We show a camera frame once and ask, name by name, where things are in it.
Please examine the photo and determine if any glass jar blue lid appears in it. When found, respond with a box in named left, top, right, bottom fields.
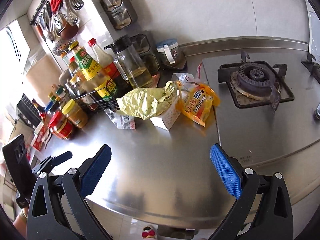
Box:
left=156, top=38, right=181, bottom=66

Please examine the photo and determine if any orange sulfur soap packet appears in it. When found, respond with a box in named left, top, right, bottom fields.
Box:
left=176, top=81, right=221, bottom=127

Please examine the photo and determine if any wall mounted spice box set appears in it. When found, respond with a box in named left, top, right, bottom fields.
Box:
left=100, top=0, right=138, bottom=31

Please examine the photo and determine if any printed snack bag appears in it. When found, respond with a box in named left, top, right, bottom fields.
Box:
left=104, top=109, right=136, bottom=129

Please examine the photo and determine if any yellow paper bag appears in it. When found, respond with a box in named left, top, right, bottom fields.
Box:
left=117, top=81, right=178, bottom=120

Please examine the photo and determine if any red cap soy sauce bottle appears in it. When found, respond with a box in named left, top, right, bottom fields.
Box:
left=88, top=38, right=129, bottom=97

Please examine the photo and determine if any orange lid sauce jar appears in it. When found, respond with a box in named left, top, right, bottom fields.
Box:
left=68, top=56, right=86, bottom=85

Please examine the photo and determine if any red label chili jar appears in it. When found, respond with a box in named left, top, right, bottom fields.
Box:
left=49, top=111, right=74, bottom=140

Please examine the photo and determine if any black wire condiment rack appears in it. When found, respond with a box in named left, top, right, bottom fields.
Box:
left=73, top=80, right=118, bottom=113

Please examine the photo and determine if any person's left hand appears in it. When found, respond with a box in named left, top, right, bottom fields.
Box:
left=13, top=207, right=28, bottom=239

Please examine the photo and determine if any yellow lid sauce jar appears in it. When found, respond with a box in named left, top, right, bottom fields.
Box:
left=62, top=99, right=88, bottom=128

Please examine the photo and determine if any glass oil dispenser black lid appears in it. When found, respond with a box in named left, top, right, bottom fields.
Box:
left=104, top=35, right=153, bottom=89

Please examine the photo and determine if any left red white slipper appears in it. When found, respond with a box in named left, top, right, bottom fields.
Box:
left=141, top=226, right=158, bottom=239

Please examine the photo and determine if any stainless gas stove top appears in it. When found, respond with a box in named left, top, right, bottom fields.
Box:
left=203, top=50, right=319, bottom=166

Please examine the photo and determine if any large yellow label vinegar bottle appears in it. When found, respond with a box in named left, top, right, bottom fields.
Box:
left=69, top=41, right=117, bottom=100

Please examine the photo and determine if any gas stove burner grate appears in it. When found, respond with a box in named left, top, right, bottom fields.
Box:
left=217, top=51, right=295, bottom=111

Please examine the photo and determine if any hanging utensil rail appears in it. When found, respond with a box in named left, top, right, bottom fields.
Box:
left=29, top=0, right=84, bottom=40

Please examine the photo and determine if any small white box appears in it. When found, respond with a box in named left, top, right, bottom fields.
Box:
left=150, top=94, right=181, bottom=131

